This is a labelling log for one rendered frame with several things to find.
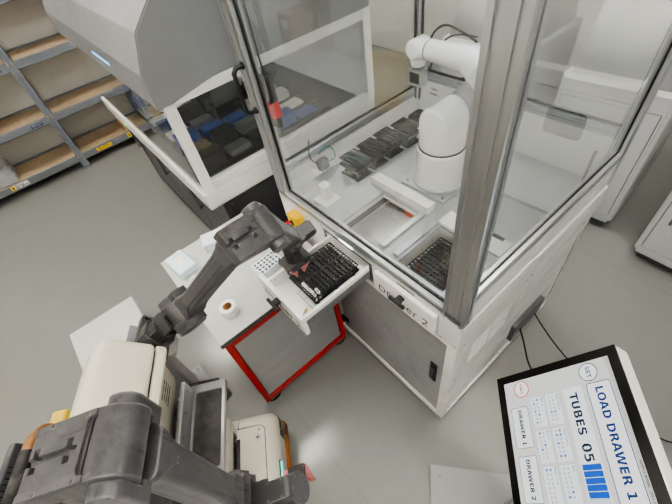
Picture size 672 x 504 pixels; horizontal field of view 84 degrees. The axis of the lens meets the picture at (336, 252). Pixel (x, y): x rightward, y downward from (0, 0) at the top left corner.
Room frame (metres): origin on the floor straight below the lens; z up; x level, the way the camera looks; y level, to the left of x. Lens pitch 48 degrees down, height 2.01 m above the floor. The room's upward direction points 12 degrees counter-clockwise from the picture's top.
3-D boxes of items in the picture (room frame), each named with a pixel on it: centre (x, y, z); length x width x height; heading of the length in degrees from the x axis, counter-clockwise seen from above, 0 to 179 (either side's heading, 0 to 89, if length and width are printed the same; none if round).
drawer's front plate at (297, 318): (0.83, 0.24, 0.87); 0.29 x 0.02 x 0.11; 32
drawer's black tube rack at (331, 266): (0.93, 0.06, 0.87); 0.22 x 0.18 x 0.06; 122
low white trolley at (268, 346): (1.19, 0.44, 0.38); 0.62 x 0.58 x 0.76; 32
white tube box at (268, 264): (1.12, 0.31, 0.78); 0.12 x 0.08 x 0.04; 127
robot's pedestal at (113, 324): (0.93, 1.00, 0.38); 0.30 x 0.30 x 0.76; 32
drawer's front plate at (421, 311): (0.73, -0.20, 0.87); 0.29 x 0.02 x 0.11; 32
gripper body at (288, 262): (0.87, 0.15, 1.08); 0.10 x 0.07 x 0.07; 121
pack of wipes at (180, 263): (1.24, 0.72, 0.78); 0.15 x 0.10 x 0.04; 39
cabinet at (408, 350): (1.21, -0.47, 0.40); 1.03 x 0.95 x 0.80; 32
